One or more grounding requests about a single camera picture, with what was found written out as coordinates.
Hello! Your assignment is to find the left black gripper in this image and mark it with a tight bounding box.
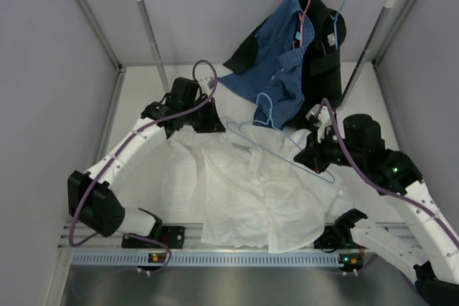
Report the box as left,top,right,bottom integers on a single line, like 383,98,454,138
182,97,225,133

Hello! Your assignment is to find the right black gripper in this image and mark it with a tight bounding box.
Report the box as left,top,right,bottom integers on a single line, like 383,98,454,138
294,126,364,175

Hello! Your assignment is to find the light blue hanger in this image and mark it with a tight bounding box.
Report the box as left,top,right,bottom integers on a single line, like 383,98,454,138
226,92,336,184

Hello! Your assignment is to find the white shirt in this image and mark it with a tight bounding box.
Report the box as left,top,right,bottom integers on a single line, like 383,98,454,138
159,126,347,254

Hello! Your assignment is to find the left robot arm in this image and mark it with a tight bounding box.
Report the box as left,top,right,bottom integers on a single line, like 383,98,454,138
67,77,226,248

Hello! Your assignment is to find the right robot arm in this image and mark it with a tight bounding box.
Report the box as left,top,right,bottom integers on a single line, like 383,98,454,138
294,114,458,305

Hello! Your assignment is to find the blue checked shirt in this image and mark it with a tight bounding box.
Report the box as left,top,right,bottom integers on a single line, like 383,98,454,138
219,0,315,128

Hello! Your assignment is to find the black shirt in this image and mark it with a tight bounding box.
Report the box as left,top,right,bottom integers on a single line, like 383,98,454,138
224,0,347,129

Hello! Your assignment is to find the blue hanger under black shirt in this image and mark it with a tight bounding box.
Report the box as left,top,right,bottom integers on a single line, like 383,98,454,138
327,0,346,51

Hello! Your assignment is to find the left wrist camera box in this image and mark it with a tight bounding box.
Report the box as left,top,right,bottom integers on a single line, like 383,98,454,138
197,77,215,95

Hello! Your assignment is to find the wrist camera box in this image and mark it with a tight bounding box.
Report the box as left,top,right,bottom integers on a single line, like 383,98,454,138
197,77,215,95
306,105,336,143

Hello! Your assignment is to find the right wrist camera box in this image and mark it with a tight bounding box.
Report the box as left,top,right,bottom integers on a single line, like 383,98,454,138
306,105,336,143

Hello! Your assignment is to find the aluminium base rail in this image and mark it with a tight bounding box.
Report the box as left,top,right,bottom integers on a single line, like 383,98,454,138
57,223,421,252

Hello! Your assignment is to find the aluminium frame post right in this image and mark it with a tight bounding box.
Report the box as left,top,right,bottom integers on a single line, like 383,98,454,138
372,0,418,69

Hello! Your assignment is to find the aluminium frame post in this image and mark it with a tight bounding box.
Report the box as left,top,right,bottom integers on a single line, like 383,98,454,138
372,0,418,69
75,0,122,72

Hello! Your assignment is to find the pink wire hanger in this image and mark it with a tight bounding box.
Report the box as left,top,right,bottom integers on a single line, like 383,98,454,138
293,0,311,49

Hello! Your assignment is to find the perforated cable duct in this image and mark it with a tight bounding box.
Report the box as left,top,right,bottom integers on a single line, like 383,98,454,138
72,252,348,268

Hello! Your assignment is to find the aluminium frame post left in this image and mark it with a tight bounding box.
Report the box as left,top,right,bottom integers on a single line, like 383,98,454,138
75,0,122,72

